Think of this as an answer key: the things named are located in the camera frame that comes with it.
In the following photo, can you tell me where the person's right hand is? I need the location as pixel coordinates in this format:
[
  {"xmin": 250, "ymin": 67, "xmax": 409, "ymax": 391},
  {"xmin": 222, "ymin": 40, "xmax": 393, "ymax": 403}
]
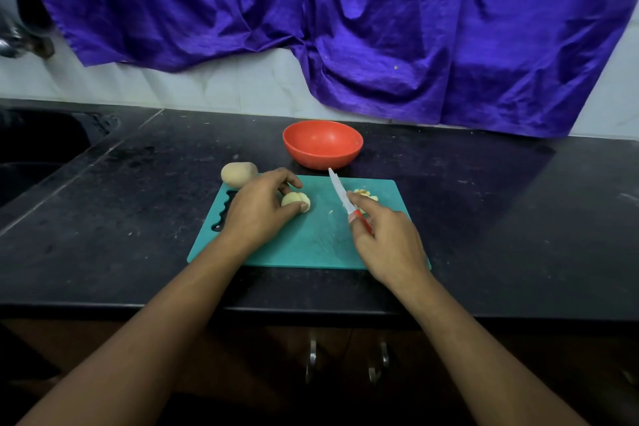
[{"xmin": 347, "ymin": 191, "xmax": 433, "ymax": 292}]

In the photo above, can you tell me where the person's left hand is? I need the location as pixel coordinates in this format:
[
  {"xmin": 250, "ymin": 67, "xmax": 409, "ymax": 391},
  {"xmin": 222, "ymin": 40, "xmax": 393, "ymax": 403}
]
[{"xmin": 218, "ymin": 167, "xmax": 305, "ymax": 252}]

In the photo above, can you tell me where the pale potato slice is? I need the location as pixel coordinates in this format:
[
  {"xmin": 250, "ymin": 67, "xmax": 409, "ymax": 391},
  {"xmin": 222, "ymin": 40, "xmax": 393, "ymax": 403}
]
[{"xmin": 282, "ymin": 191, "xmax": 313, "ymax": 213}]

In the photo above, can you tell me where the whole brown potato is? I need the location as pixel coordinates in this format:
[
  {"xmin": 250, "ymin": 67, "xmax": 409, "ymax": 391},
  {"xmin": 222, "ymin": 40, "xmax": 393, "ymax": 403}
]
[{"xmin": 220, "ymin": 161, "xmax": 259, "ymax": 189}]

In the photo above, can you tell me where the teal plastic cutting board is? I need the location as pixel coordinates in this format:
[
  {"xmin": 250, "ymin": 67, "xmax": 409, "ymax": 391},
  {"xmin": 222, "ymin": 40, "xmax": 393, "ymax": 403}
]
[{"xmin": 186, "ymin": 176, "xmax": 433, "ymax": 271}]

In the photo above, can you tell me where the red-handled kitchen knife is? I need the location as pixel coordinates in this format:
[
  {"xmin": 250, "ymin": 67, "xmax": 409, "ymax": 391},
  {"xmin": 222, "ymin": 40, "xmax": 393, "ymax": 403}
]
[{"xmin": 327, "ymin": 167, "xmax": 373, "ymax": 236}]

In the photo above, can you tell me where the orange bowl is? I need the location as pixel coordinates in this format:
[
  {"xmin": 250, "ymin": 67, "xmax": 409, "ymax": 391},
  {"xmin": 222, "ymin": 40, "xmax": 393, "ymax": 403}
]
[{"xmin": 282, "ymin": 120, "xmax": 365, "ymax": 171}]

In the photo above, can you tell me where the person's left forearm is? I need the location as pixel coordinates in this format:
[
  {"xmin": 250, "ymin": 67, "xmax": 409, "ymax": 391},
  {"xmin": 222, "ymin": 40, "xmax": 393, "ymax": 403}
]
[{"xmin": 18, "ymin": 233, "xmax": 249, "ymax": 426}]

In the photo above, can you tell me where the person's right forearm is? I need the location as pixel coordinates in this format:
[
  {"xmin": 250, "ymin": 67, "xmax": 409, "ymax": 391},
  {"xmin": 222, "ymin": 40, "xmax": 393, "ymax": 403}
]
[{"xmin": 401, "ymin": 266, "xmax": 590, "ymax": 426}]

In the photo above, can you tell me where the dark kitchen sink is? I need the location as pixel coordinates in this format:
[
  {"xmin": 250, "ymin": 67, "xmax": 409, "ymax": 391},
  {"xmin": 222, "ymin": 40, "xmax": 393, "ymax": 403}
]
[{"xmin": 0, "ymin": 106, "xmax": 116, "ymax": 207}]

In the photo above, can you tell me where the purple cloth curtain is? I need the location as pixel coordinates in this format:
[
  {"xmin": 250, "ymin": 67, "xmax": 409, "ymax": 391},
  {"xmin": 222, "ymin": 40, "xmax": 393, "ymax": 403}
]
[{"xmin": 18, "ymin": 0, "xmax": 639, "ymax": 139}]

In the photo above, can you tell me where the metal faucet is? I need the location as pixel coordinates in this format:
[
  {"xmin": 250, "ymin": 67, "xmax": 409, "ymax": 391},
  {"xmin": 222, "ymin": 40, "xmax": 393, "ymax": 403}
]
[{"xmin": 0, "ymin": 6, "xmax": 56, "ymax": 61}]

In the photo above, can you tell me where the metal cabinet handle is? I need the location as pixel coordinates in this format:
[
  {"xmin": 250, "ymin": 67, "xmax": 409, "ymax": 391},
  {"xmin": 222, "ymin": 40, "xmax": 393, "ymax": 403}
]
[
  {"xmin": 367, "ymin": 341, "xmax": 391, "ymax": 384},
  {"xmin": 306, "ymin": 339, "xmax": 319, "ymax": 382}
]

